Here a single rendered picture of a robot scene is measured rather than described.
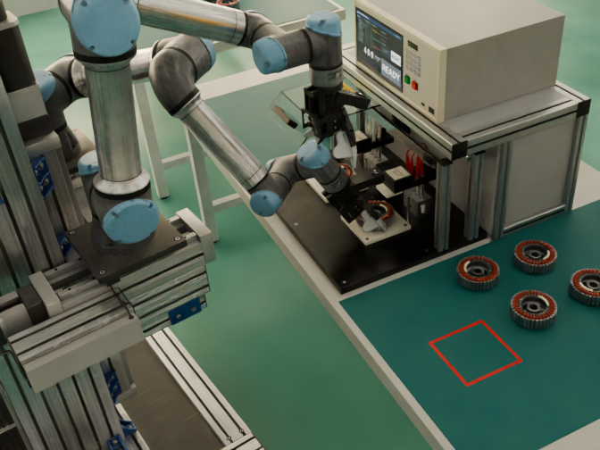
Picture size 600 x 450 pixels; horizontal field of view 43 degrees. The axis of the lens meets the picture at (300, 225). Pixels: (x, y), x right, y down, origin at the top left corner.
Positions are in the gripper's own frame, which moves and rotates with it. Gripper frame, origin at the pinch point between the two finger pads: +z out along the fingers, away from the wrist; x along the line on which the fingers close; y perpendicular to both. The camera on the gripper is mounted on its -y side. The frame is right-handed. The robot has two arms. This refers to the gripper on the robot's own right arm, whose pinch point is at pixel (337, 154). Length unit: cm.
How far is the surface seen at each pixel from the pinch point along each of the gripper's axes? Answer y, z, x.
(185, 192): -28, 115, -174
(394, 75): -35.2, -1.6, -21.1
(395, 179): -25.9, 23.0, -9.7
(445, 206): -28.2, 23.6, 8.4
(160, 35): -38, 40, -193
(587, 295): -41, 37, 46
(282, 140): -28, 40, -74
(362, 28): -38, -10, -38
